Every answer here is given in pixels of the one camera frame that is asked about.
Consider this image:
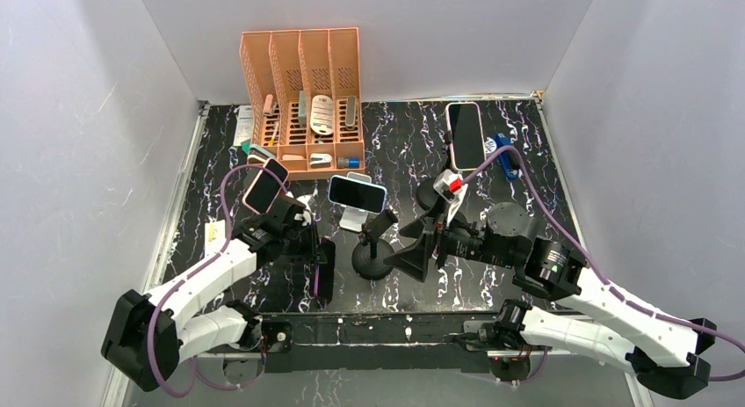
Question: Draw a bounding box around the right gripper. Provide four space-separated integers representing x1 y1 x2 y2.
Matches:
382 195 516 282

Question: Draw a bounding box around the magenta-edged black smartphone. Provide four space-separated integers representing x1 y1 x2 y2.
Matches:
312 238 336 304

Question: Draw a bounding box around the black round-base phone stand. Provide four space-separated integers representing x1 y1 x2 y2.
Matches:
351 208 398 280

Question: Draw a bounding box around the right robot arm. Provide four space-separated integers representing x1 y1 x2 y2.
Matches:
386 202 714 399

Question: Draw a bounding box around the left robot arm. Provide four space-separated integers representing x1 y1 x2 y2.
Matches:
100 195 336 392

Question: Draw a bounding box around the black tall phone stand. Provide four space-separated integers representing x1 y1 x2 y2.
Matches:
416 131 454 210

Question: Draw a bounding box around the white folding phone stand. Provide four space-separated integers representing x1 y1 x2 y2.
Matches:
339 171 372 233

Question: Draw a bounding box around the pink-cased left smartphone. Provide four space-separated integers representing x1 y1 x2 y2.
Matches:
242 158 289 214

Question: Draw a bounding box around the blue-edged smartphone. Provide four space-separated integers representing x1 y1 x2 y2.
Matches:
328 175 387 214

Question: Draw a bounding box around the small yellow white box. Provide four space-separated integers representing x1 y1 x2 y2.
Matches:
204 220 227 258

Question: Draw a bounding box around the white stapler in organizer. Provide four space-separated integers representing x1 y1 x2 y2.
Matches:
308 153 333 169

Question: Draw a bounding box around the grey bottle blue cap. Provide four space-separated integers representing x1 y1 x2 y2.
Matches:
336 156 361 169

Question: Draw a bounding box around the pink-cased tall smartphone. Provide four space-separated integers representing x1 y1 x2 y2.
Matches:
446 102 486 171

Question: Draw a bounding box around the teal small box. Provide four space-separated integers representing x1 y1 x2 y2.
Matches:
242 141 274 164

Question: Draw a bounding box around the small white blue bottle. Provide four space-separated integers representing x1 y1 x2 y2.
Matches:
483 137 497 158

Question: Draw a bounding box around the white paper packet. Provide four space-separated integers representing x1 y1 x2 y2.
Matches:
233 105 254 147

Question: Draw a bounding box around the white oval label tag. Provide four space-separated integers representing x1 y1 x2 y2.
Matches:
308 95 335 136

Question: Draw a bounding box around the blue stapler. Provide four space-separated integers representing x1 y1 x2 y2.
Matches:
495 133 520 180

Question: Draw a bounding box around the beige long stapler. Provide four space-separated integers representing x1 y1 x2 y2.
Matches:
344 95 357 129

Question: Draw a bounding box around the pink eraser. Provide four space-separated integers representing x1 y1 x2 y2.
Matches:
262 94 275 116

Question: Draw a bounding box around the green white small box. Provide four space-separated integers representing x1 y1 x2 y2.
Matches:
298 90 307 127

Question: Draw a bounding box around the orange plastic file organizer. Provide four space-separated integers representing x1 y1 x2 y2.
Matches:
239 27 365 181

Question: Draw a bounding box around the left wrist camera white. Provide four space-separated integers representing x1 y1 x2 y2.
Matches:
293 194 314 226

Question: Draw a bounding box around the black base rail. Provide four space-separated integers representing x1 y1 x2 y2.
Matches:
198 312 583 388

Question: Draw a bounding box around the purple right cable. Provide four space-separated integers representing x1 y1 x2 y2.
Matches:
459 145 745 383

